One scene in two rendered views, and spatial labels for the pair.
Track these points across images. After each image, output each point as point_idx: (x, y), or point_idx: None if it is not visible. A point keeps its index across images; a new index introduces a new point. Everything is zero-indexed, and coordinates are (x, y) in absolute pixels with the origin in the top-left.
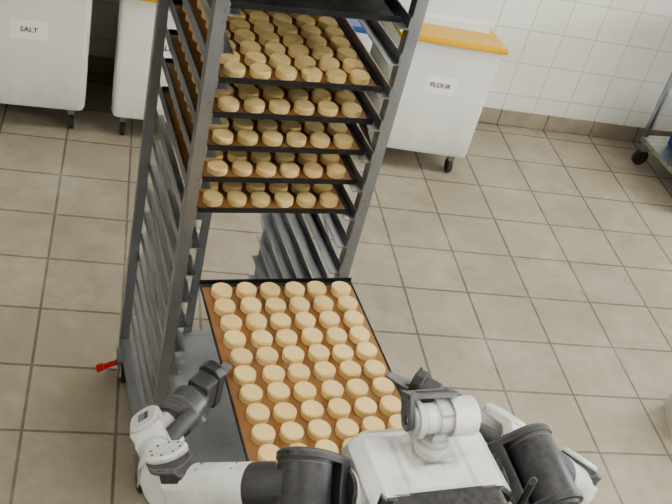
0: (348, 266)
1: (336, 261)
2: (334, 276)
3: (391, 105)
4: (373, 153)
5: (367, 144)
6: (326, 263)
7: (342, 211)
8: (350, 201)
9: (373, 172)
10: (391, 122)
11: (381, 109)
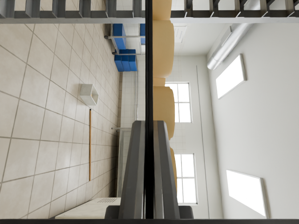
0: (140, 22)
1: (138, 8)
2: (124, 11)
3: (279, 19)
4: (243, 17)
5: (243, 6)
6: (133, 1)
7: (189, 4)
8: (191, 4)
9: (225, 20)
10: (264, 22)
11: (274, 10)
